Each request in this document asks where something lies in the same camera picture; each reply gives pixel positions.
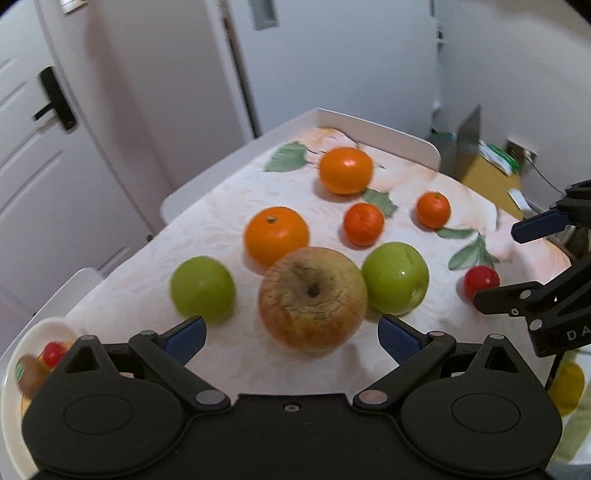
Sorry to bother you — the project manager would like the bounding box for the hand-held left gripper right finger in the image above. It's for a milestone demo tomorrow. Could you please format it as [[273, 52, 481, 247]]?
[[353, 315, 532, 411]]

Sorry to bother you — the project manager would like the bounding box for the black door lock handle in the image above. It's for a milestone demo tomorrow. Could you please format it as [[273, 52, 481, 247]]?
[[32, 66, 77, 131]]

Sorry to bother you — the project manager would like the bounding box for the brown kiwi with sticker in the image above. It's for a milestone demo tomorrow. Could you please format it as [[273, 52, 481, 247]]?
[[15, 354, 52, 398]]

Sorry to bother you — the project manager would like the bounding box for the white panelled door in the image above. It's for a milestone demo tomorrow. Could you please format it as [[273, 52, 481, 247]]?
[[0, 0, 161, 333]]

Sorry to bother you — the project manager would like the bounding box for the small tangerine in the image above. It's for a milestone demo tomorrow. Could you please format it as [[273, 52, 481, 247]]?
[[343, 202, 385, 247], [416, 191, 451, 230]]

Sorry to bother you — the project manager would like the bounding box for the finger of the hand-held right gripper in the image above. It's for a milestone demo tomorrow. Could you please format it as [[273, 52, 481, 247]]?
[[512, 179, 591, 244], [473, 258, 591, 330]]

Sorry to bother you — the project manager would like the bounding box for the grey flat panel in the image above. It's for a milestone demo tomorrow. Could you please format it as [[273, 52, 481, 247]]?
[[442, 104, 484, 184]]

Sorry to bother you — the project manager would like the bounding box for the black cable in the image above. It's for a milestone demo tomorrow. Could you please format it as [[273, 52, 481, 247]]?
[[521, 152, 570, 195]]

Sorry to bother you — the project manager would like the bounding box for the green apple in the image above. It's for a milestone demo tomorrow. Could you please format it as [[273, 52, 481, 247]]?
[[361, 241, 430, 317], [170, 257, 237, 325]]

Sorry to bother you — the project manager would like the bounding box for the red cherry tomato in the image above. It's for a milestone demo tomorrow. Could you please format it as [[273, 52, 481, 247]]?
[[39, 340, 66, 366], [463, 265, 501, 300]]

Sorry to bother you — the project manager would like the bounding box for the green and white packet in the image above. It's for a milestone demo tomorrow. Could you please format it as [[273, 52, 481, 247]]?
[[478, 142, 521, 176]]

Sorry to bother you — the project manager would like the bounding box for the grey recessed door handle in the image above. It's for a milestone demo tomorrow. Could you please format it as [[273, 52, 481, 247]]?
[[248, 0, 280, 31]]

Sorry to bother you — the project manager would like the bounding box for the white rimmed table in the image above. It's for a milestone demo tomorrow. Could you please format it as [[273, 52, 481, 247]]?
[[0, 107, 591, 480]]

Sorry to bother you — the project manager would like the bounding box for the white bowl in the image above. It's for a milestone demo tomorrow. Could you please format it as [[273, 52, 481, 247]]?
[[0, 316, 80, 480]]

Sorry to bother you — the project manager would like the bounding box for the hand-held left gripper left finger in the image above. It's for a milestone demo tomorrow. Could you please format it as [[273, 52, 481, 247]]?
[[55, 316, 232, 414]]

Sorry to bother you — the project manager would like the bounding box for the large yellow-red apple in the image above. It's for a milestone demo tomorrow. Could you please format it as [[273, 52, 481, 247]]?
[[257, 246, 369, 354]]

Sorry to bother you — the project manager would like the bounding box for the white wall socket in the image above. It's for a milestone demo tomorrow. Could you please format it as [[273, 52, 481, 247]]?
[[506, 137, 539, 162]]

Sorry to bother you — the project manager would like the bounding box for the floral tablecloth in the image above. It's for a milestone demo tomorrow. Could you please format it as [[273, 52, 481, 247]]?
[[65, 124, 591, 462]]

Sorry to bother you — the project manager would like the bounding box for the large orange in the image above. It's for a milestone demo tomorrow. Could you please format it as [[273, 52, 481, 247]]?
[[244, 206, 310, 268], [319, 146, 374, 196]]

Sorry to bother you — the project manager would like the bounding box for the white paper piece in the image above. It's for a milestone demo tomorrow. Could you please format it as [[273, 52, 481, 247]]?
[[507, 188, 533, 214]]

